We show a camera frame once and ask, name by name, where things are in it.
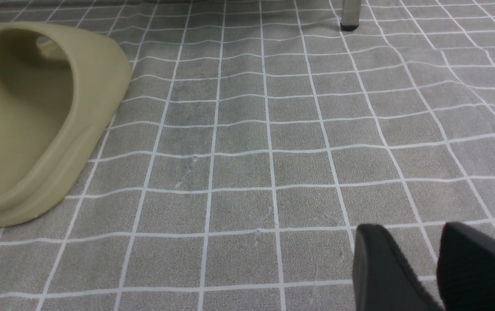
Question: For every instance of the grey checkered floor mat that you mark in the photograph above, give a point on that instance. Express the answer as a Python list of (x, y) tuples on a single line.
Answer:
[(255, 136)]

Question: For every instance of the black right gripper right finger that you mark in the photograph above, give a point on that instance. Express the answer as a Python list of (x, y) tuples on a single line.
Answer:
[(466, 269)]

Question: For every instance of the right olive green slipper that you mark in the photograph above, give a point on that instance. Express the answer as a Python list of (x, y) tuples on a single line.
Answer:
[(59, 88)]

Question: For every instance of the silver metal shoe rack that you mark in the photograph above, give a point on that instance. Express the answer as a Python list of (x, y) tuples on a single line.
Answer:
[(351, 10)]

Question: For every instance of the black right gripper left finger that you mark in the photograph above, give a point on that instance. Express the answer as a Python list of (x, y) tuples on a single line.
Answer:
[(383, 279)]

